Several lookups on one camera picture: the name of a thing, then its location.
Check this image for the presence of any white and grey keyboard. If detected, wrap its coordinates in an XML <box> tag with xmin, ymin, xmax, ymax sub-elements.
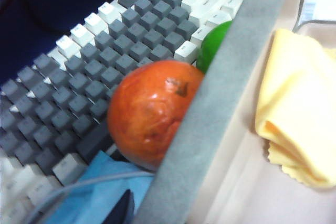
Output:
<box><xmin>0</xmin><ymin>0</ymin><xmax>259</xmax><ymax>224</ymax></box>

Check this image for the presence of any grey glasses case pink lining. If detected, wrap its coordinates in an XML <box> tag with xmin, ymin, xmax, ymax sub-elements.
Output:
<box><xmin>132</xmin><ymin>0</ymin><xmax>336</xmax><ymax>224</ymax></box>

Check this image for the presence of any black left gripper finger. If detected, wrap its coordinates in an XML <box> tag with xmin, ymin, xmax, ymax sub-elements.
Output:
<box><xmin>114</xmin><ymin>189</ymin><xmax>136</xmax><ymax>224</ymax></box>

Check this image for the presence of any light blue wet wipes pack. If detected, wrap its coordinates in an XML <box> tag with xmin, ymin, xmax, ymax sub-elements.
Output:
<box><xmin>47</xmin><ymin>150</ymin><xmax>156</xmax><ymax>224</ymax></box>

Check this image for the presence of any orange fruit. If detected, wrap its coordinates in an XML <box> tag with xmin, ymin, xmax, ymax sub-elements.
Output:
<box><xmin>107</xmin><ymin>60</ymin><xmax>205</xmax><ymax>172</ymax></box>

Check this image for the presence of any green apple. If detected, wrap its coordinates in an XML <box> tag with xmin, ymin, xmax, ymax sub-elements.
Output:
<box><xmin>195</xmin><ymin>20</ymin><xmax>234</xmax><ymax>74</ymax></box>

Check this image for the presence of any yellow lens cleaning cloth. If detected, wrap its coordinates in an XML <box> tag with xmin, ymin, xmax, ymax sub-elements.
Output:
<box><xmin>254</xmin><ymin>28</ymin><xmax>336</xmax><ymax>189</ymax></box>

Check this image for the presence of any thin white cable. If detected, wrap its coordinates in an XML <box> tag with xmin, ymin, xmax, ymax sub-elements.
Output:
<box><xmin>26</xmin><ymin>170</ymin><xmax>156</xmax><ymax>224</ymax></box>

